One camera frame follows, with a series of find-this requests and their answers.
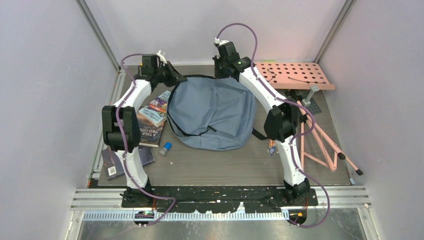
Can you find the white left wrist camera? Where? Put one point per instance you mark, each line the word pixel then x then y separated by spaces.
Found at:
pixel 161 56

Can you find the blue grey student backpack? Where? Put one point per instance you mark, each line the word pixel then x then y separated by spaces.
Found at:
pixel 212 114

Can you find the dark Tale of Two Cities book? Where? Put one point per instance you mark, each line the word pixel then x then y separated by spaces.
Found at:
pixel 150 135

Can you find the orange triangular sticker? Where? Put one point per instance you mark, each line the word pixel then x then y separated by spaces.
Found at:
pixel 271 144

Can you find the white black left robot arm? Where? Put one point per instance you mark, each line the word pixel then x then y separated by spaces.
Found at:
pixel 120 126

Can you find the blue capped glue stick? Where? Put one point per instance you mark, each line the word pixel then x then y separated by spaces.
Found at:
pixel 167 146

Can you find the grey lego plate with post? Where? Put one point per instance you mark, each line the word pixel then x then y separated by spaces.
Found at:
pixel 308 101

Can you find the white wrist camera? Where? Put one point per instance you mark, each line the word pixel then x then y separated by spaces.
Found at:
pixel 218 42
pixel 161 56

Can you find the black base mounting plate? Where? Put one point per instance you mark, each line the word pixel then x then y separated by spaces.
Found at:
pixel 216 199

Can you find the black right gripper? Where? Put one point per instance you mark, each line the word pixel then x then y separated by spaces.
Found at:
pixel 219 74

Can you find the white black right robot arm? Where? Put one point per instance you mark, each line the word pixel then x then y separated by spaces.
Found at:
pixel 281 121

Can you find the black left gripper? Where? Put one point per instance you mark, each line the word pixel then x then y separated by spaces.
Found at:
pixel 174 76

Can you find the dark blue galaxy cover book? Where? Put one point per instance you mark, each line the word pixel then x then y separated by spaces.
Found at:
pixel 113 167

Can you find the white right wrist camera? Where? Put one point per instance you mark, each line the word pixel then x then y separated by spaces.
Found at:
pixel 218 42

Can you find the colourful treehouse paperback book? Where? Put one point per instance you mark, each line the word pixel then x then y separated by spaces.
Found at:
pixel 156 111

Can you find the pink perforated music stand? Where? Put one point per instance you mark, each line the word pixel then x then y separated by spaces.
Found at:
pixel 299 76

